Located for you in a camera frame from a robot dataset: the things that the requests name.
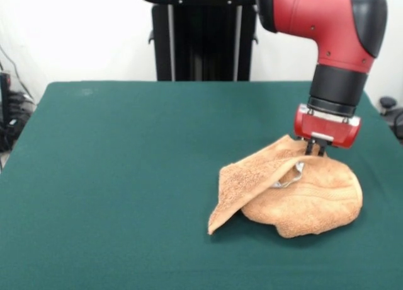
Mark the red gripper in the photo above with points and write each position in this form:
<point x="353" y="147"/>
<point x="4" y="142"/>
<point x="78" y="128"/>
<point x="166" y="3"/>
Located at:
<point x="327" y="129"/>

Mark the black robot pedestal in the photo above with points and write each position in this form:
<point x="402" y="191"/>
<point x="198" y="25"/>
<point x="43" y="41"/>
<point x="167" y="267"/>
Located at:
<point x="204" y="34"/>

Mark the black electronics box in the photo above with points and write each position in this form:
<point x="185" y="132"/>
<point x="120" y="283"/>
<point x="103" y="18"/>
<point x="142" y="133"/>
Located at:
<point x="4" y="94"/>

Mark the orange terry towel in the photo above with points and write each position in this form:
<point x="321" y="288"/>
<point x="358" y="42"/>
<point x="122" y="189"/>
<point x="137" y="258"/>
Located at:
<point x="308" y="201"/>

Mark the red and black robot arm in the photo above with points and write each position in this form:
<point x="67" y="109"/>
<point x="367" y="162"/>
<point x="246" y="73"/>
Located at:
<point x="315" y="12"/>

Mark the dark green table cloth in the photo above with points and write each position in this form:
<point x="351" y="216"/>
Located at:
<point x="94" y="176"/>

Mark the black office chair base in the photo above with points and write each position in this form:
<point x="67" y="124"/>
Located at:
<point x="392" y="112"/>

